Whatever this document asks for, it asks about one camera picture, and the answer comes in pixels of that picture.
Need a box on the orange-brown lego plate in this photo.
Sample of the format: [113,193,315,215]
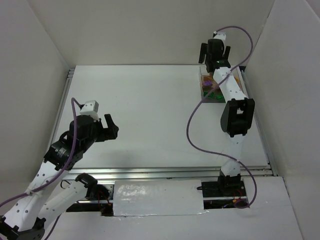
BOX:
[203,79,213,86]

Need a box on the aluminium table edge rail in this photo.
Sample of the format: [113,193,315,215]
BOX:
[63,166,279,181]

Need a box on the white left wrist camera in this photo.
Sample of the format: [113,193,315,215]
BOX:
[80,100,99,121]

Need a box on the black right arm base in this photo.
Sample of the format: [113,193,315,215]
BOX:
[196,181,247,199]

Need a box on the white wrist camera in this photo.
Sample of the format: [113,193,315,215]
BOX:
[212,31,227,41]
[80,100,99,121]

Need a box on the green rounded lego brick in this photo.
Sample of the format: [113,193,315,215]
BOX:
[215,94,224,101]

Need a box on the white foil cover panel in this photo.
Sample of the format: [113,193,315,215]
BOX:
[113,179,205,217]

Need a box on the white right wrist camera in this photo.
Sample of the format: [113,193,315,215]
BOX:
[212,31,227,41]

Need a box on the clear stepped sorting container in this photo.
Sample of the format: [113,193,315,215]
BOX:
[199,65,225,103]

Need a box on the clear narrow sorting bin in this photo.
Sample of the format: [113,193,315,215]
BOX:
[232,67,246,93]

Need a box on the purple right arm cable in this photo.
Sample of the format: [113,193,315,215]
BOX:
[186,25,259,209]

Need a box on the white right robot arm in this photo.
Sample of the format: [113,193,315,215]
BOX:
[199,35,255,193]

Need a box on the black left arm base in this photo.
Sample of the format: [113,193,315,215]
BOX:
[66,184,115,217]

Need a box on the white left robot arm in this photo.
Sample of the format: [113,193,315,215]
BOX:
[0,114,119,240]

